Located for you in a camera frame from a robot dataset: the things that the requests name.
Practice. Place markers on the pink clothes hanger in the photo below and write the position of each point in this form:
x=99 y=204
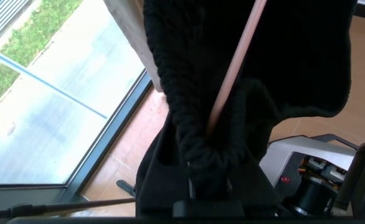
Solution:
x=235 y=62

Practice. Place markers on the black clothes rack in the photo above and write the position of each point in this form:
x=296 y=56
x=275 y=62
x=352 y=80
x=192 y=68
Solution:
x=76 y=204

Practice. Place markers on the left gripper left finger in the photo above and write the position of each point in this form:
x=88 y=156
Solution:
x=157 y=186

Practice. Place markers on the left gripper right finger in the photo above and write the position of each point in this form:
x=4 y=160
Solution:
x=257 y=189

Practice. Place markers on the black garment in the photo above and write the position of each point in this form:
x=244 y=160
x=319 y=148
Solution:
x=294 y=56

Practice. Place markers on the beige curtain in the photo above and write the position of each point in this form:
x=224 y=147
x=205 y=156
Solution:
x=129 y=25

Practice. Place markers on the window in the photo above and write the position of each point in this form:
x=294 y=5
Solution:
x=61 y=109

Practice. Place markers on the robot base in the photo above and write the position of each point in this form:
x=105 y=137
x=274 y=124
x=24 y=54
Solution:
x=294 y=155

